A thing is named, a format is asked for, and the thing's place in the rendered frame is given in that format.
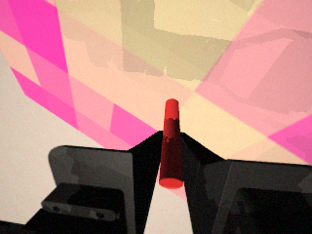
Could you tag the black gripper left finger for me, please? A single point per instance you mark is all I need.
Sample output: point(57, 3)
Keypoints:
point(133, 171)

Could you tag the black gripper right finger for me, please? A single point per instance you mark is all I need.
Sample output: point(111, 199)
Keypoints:
point(211, 182)

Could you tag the red peg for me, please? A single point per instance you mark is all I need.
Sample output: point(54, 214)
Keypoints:
point(171, 176)

